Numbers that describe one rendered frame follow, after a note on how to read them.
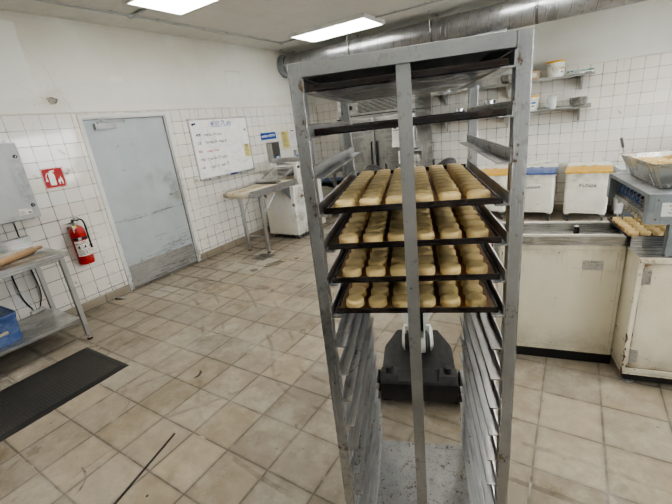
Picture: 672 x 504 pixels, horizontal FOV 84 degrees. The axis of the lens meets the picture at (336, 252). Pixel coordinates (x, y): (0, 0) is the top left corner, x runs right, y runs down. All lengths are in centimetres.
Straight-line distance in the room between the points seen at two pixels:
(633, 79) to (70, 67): 688
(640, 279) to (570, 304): 43
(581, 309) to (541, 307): 23
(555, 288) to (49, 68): 495
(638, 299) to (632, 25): 475
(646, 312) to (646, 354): 28
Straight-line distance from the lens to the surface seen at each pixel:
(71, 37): 526
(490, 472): 135
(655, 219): 255
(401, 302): 98
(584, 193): 628
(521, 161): 87
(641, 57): 684
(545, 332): 294
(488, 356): 115
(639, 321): 277
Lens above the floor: 169
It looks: 19 degrees down
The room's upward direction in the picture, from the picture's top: 6 degrees counter-clockwise
